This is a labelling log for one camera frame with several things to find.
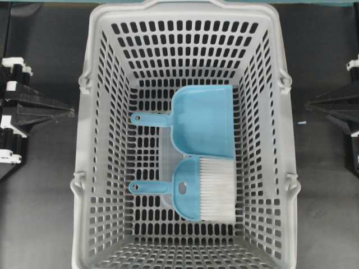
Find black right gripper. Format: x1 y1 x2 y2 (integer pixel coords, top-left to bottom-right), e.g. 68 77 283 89
305 58 358 171

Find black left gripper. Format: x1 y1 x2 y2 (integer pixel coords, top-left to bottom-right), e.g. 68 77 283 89
1 57 75 179

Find grey plastic shopping basket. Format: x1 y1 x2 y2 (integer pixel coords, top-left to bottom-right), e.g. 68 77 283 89
71 1 301 268

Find blue hand brush white bristles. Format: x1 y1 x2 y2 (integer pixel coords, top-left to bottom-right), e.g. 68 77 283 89
128 157 236 224

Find blue plastic dustpan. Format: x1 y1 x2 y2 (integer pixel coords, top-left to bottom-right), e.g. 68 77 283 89
130 85 234 159

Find black cable at left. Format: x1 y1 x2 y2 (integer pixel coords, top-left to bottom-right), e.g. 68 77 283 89
3 0 14 58

